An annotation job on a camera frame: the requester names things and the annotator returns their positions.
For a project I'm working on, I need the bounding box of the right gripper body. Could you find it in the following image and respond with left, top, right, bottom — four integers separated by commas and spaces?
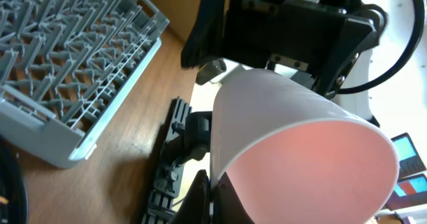
222, 0, 388, 97

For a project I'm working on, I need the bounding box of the laptop in background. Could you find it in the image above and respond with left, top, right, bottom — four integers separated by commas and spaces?
386, 133, 426, 211

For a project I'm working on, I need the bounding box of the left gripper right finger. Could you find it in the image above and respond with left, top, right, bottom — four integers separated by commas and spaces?
213, 173, 254, 224

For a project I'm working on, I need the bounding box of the grey dishwasher rack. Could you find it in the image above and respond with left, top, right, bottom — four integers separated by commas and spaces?
1, 0, 169, 168

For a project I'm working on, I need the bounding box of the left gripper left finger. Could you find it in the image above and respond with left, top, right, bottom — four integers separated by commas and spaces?
169, 170, 210, 224

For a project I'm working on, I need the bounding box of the pink cup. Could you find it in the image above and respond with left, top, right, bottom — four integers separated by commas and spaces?
210, 69, 399, 223

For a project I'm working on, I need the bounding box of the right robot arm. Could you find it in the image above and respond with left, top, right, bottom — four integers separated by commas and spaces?
181, 0, 426, 121

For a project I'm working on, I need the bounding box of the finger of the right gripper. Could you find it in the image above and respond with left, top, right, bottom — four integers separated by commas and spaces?
181, 0, 225, 69

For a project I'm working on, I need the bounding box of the black round tray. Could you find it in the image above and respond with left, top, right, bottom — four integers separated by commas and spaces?
1, 137, 29, 224

